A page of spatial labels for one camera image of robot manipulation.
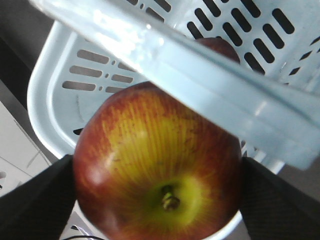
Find red yellow apple front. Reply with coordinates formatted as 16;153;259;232
195;37;241;64

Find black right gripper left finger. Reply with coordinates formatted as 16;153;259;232
0;155;76;240

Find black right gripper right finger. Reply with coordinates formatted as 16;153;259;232
240;157;320;240

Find light blue plastic basket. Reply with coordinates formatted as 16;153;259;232
26;0;320;240

